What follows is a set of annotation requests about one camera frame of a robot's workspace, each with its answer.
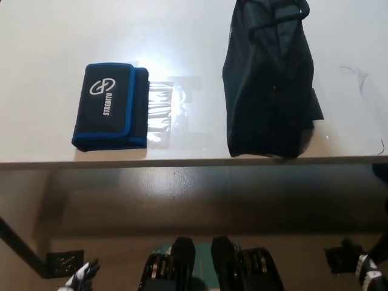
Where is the black blue Strebito notebook pouch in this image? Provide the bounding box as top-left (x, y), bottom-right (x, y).
top-left (71, 62), bottom-right (150, 152)

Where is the thin black thread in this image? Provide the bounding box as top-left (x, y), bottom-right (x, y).
top-left (375, 138), bottom-right (388, 156)

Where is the clear plastic sheet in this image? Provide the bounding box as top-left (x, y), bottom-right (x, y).
top-left (147, 57), bottom-right (213, 152)

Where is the black tape patch on table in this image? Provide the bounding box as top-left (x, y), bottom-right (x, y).
top-left (307, 86), bottom-right (324, 122)

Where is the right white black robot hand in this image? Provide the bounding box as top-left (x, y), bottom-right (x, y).
top-left (341, 238), bottom-right (384, 291)

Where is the black tape floor marker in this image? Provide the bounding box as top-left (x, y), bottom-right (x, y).
top-left (45, 250), bottom-right (85, 279)

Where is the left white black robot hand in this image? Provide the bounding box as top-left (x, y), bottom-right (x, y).
top-left (57, 257), bottom-right (101, 291)

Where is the black table frame bar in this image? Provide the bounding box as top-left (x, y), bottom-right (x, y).
top-left (0, 215), bottom-right (46, 279)

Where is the black fabric lunch bag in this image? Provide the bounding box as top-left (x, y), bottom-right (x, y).
top-left (221, 0), bottom-right (318, 160)

